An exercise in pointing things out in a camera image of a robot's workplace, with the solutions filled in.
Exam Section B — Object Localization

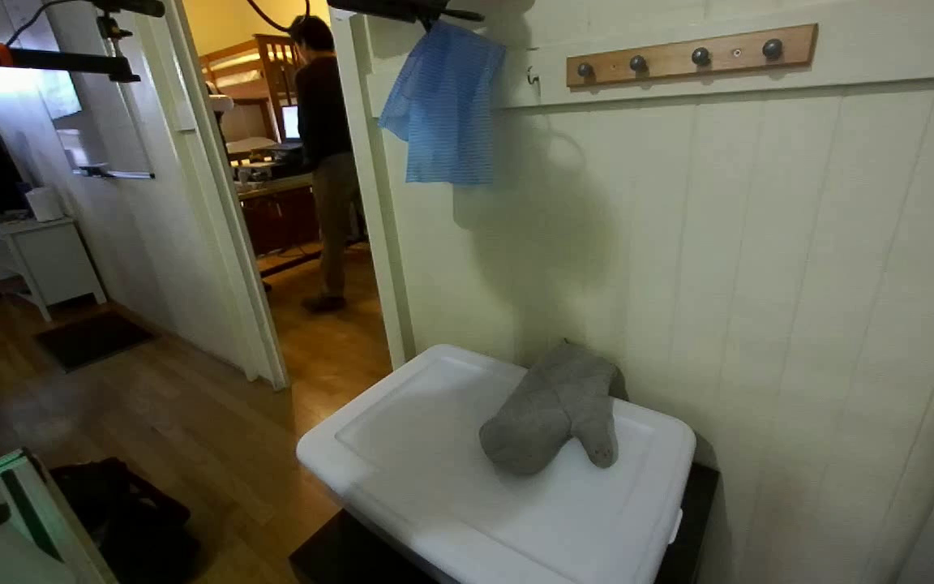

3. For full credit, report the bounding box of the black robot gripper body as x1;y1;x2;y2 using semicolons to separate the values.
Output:
325;0;420;20

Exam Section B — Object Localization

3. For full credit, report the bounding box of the blue rag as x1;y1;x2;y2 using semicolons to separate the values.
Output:
376;16;508;187

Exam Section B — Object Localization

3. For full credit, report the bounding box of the wooden shelf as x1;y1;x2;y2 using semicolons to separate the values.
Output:
197;31;309;107

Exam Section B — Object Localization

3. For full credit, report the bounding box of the person in dark shirt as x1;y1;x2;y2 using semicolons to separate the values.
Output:
286;13;366;317

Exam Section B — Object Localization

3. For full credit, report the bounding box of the wooden peg rack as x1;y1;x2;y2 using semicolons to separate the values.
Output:
563;20;820;95

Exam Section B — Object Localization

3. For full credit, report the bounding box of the black boom with orange band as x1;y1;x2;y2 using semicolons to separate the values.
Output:
0;39;142;85

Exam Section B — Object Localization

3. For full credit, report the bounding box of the small white box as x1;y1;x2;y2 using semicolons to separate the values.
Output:
22;186;67;223

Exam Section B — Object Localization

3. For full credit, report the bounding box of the white side table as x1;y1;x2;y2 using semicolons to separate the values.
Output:
0;211;111;325

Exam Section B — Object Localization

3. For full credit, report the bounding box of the grey oven mitt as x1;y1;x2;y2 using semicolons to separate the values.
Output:
478;337;631;482

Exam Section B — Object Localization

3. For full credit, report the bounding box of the dark floor mat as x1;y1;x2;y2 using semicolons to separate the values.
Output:
33;308;157;374

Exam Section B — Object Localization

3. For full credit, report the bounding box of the white plastic storage bin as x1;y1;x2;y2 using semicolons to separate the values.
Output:
296;340;701;584

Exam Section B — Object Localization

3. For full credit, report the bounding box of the black bag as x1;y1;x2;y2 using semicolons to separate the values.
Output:
48;456;209;584

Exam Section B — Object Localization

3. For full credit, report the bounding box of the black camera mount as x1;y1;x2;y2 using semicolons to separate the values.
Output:
87;0;170;44

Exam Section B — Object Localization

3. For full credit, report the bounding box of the white door frame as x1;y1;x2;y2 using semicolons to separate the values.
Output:
157;0;420;389

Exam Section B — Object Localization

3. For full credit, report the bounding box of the grey wall shelf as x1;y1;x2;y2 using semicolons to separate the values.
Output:
73;160;158;186

